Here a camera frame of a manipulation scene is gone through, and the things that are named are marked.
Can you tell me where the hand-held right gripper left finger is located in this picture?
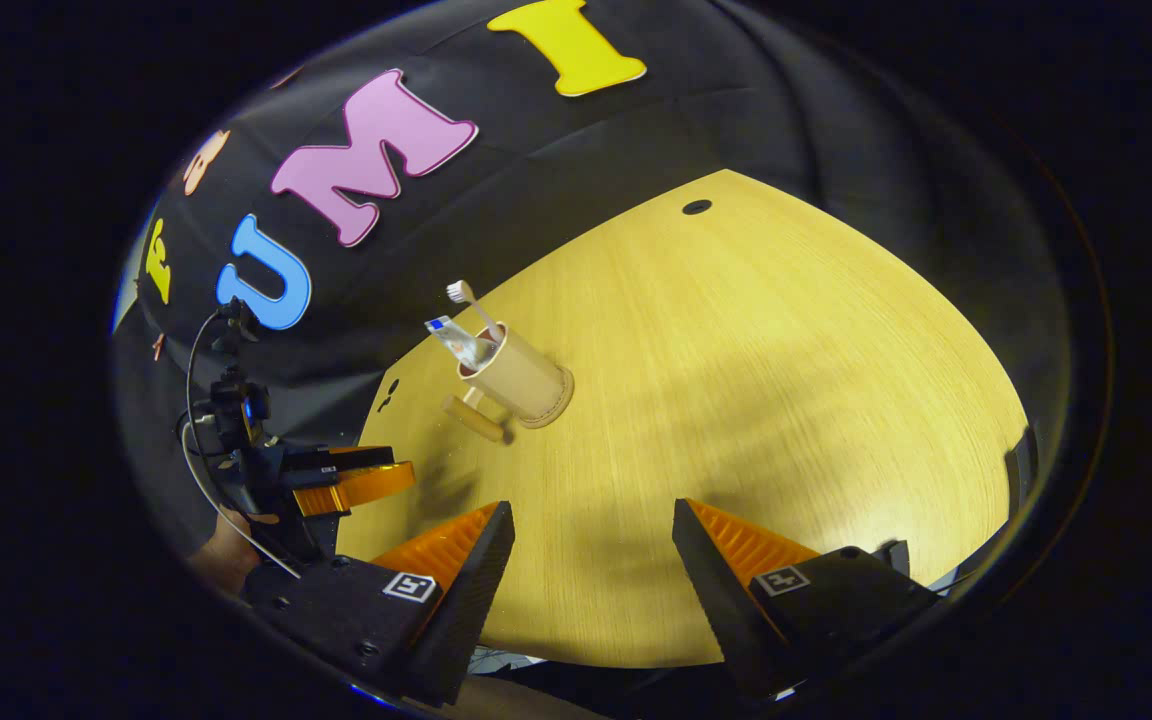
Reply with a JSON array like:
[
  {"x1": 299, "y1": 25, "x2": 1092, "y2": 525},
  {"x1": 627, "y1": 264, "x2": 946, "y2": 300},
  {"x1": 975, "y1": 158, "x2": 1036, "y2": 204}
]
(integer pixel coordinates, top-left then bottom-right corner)
[{"x1": 241, "y1": 500, "x2": 517, "y2": 707}]

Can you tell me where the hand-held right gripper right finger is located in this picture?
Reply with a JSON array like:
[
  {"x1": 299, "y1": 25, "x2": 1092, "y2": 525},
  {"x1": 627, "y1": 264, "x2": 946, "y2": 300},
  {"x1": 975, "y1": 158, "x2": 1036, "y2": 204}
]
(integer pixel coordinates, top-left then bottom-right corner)
[{"x1": 673, "y1": 498, "x2": 942, "y2": 701}]

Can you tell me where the white toothpaste tube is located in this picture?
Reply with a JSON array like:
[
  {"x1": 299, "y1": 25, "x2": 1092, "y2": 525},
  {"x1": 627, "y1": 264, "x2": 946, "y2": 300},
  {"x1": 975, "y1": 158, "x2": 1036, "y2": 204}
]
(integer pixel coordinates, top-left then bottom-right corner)
[{"x1": 424, "y1": 315, "x2": 497, "y2": 373}]

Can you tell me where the beige cup with wooden handle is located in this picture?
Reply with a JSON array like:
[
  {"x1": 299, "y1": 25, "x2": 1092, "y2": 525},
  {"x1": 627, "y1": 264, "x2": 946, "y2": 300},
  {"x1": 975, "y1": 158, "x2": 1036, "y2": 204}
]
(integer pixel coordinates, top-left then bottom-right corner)
[{"x1": 441, "y1": 321, "x2": 575, "y2": 443}]

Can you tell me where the white toothbrush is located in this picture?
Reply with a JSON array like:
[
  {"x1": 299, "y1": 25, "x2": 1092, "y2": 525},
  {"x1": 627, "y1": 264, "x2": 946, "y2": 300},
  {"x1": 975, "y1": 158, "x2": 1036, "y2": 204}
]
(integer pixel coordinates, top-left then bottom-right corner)
[{"x1": 446, "y1": 280, "x2": 503, "y2": 341}]

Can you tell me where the wooden desktop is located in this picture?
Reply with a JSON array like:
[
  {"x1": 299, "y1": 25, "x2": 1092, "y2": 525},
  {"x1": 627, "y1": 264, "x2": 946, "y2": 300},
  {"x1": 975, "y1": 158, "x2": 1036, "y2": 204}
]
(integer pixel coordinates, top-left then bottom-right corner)
[{"x1": 336, "y1": 168, "x2": 1030, "y2": 669}]

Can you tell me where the black backdrop cloth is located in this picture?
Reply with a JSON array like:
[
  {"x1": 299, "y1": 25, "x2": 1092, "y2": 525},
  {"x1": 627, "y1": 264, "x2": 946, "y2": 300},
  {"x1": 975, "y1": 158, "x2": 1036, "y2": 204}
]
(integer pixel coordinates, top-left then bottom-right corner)
[{"x1": 114, "y1": 0, "x2": 1077, "y2": 561}]

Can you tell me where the black cable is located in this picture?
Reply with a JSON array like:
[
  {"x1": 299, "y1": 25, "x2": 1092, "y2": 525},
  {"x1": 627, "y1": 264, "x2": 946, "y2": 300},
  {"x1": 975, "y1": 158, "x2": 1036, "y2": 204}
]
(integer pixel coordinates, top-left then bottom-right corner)
[{"x1": 184, "y1": 308, "x2": 229, "y2": 426}]

